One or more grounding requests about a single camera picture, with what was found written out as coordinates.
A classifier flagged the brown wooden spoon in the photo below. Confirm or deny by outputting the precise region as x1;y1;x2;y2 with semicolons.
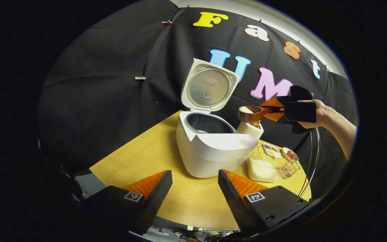
239;105;283;123

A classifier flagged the wire chopstick holder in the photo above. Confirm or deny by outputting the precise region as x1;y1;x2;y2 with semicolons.
280;161;301;179

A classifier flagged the clear glass dish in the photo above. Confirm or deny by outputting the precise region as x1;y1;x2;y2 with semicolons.
246;145;298;183

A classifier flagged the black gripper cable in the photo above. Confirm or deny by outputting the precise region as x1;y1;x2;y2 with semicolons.
298;128;321;199

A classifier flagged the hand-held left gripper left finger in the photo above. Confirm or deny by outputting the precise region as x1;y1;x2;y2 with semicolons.
83;170;173;236

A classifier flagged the round white plate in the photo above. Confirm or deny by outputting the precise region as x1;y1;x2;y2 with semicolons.
282;147;299;162

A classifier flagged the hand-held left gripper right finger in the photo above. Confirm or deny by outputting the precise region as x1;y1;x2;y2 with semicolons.
218;169;310;237

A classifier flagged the white divided bean dish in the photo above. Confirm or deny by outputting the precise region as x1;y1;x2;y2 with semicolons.
263;143;281;159

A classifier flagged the black backdrop cloth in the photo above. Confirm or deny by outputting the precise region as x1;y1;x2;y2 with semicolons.
38;0;358;182

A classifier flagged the white toaster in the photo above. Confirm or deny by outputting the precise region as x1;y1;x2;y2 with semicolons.
236;121;264;140

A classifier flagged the white rice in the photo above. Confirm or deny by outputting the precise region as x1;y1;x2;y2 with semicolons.
247;158;281;182

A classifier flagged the white rice cooker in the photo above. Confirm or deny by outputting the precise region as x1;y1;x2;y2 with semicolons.
176;58;258;178

